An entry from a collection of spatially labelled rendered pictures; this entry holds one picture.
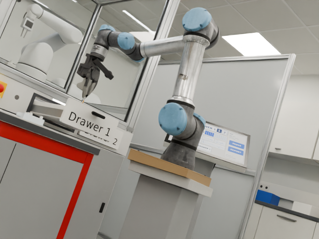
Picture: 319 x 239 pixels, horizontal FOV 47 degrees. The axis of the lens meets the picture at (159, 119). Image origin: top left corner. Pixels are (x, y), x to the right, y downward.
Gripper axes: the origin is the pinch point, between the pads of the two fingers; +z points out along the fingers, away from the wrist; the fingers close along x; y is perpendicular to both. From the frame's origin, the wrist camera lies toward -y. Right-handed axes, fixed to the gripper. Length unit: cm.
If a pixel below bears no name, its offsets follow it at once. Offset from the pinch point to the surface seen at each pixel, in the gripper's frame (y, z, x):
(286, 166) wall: -100, -49, -366
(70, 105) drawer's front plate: -2.9, 8.2, 14.1
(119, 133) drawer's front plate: 0, 7, -51
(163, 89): 47, -70, -223
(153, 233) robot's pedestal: -53, 45, 6
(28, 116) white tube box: 3.9, 19.2, 27.5
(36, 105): 23.5, 11.3, 0.2
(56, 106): 7.4, 9.8, 8.0
